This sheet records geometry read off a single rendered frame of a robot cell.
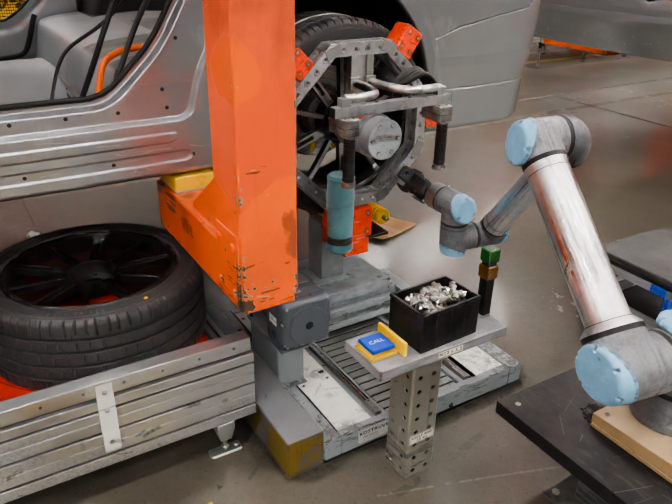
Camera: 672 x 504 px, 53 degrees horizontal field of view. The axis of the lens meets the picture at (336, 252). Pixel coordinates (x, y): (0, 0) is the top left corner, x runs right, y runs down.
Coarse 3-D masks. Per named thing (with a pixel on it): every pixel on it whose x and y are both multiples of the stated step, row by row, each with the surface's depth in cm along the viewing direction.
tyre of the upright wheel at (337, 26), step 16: (304, 16) 216; (320, 16) 214; (336, 16) 213; (352, 16) 216; (304, 32) 205; (320, 32) 205; (336, 32) 208; (352, 32) 211; (368, 32) 214; (384, 32) 217; (304, 48) 204; (400, 144) 239; (304, 208) 228; (320, 208) 231
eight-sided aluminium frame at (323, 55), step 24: (336, 48) 200; (360, 48) 205; (384, 48) 209; (312, 72) 200; (408, 96) 228; (408, 120) 231; (408, 144) 234; (384, 168) 235; (312, 192) 217; (360, 192) 229; (384, 192) 232
